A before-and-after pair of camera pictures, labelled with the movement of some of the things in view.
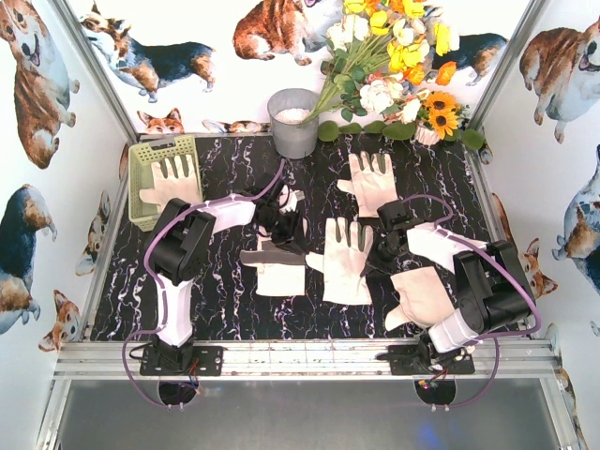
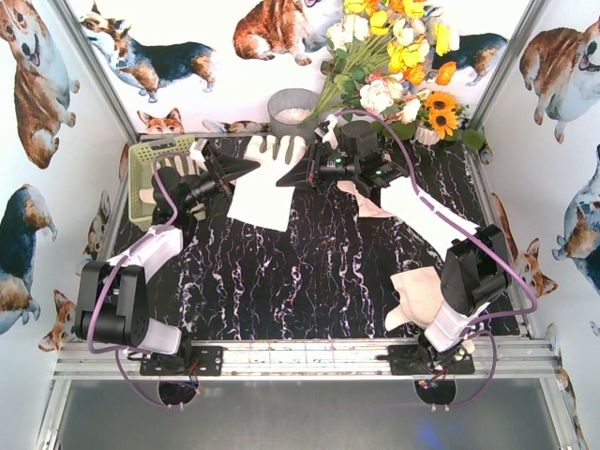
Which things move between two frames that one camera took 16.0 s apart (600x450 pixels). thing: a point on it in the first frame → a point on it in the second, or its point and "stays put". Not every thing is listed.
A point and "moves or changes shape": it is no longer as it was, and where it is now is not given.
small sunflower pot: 439,117 stays put
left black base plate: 208,361 stays put
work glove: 424,299 stays put
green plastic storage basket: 142,157 stays put
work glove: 280,269 moves or changes shape
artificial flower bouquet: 382,55 stays put
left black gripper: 285,232 → 217,172
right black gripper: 383,253 → 312,166
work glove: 342,262 → 265,175
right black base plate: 419,360 stays put
